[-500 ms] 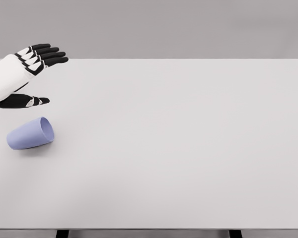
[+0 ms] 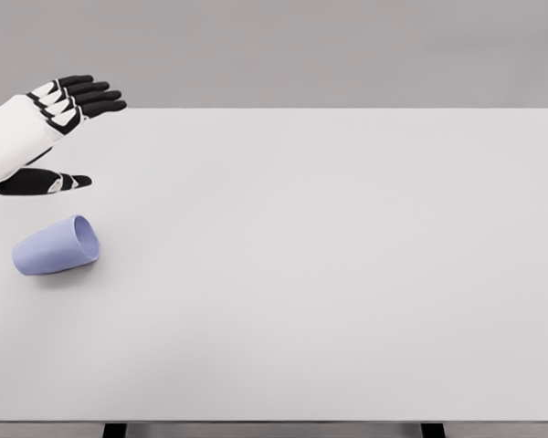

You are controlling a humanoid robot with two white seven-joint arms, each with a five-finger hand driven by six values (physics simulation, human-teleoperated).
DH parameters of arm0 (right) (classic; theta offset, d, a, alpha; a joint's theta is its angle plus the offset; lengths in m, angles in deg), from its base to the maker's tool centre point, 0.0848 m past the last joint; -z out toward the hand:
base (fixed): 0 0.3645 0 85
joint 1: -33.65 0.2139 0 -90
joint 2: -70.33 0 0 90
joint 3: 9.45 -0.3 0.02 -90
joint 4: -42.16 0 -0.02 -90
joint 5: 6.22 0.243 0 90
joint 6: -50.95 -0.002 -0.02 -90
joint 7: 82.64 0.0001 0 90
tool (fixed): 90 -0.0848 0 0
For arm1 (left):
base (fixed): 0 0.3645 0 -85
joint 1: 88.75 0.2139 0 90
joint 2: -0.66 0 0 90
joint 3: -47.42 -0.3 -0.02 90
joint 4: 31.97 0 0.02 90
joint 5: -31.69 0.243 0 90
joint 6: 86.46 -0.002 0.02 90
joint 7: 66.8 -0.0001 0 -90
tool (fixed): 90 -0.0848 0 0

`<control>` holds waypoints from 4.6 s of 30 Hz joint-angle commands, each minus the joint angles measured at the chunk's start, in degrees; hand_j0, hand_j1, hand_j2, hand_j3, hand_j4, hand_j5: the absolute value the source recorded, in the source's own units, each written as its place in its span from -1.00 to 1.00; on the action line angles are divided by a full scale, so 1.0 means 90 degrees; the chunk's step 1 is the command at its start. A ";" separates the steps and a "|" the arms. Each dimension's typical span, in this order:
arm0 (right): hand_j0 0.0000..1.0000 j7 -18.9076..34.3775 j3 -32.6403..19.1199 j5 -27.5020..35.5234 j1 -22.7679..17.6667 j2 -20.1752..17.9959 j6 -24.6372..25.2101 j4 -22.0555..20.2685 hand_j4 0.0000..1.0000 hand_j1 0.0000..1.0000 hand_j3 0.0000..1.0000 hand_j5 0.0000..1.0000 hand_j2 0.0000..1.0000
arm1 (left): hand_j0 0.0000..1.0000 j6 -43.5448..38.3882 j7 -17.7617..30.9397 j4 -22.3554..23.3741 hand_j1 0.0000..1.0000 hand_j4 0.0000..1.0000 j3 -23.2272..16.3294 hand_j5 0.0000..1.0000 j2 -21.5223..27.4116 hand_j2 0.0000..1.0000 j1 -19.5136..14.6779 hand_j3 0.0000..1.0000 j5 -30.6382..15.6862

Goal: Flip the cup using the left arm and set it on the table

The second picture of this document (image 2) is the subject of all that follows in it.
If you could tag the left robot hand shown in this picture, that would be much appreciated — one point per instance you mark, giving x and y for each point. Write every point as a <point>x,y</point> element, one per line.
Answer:
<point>18,132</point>

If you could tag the lavender plastic cup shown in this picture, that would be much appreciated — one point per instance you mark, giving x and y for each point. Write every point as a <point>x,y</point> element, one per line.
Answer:
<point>50,248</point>

